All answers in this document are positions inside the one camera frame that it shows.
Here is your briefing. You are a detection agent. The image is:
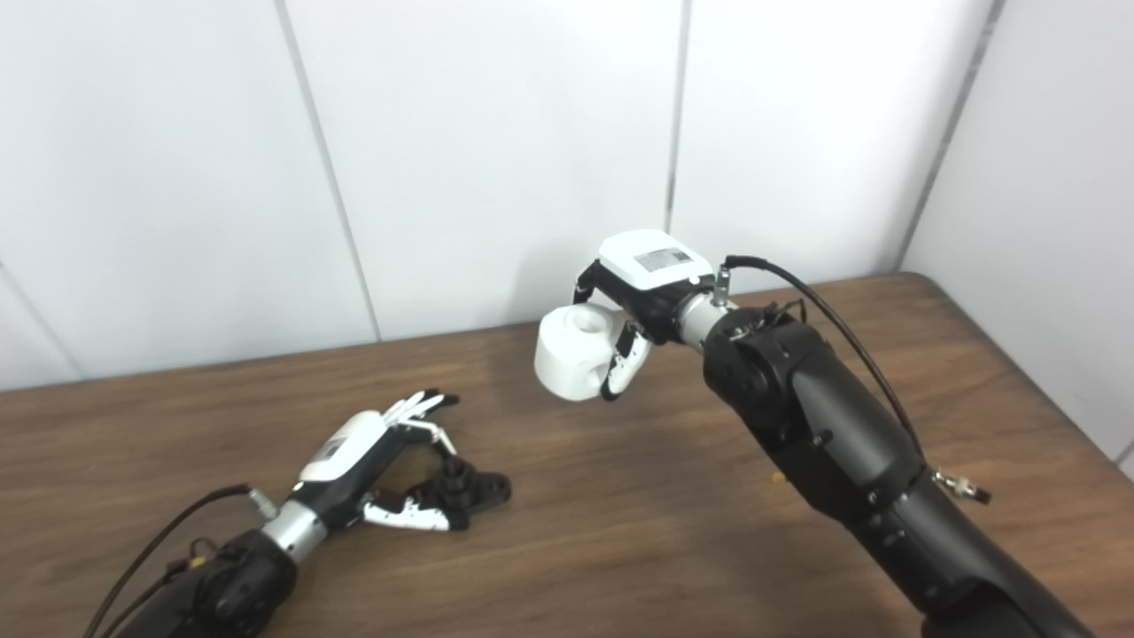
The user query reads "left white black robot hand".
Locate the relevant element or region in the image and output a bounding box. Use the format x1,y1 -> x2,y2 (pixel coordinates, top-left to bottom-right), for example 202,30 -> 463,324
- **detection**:
292,388 -> 470,533

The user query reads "round white piece with holes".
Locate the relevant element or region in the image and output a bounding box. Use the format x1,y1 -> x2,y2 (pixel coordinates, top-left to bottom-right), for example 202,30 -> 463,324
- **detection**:
534,303 -> 630,401

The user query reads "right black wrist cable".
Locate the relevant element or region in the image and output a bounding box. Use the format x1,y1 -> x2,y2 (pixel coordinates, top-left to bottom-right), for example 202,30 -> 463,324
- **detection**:
716,255 -> 991,504

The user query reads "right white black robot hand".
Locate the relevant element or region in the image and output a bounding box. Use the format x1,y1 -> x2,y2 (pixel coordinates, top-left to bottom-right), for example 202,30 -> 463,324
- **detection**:
571,230 -> 717,401

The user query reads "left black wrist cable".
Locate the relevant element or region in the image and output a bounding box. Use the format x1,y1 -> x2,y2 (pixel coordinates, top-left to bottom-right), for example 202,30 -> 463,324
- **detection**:
82,484 -> 280,638

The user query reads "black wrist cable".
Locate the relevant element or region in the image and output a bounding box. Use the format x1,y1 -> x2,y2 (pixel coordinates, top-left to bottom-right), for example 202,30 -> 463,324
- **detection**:
82,484 -> 280,638
716,255 -> 991,504

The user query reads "black flanged holder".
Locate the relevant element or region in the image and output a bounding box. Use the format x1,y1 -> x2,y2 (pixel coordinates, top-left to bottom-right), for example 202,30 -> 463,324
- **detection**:
408,456 -> 513,531

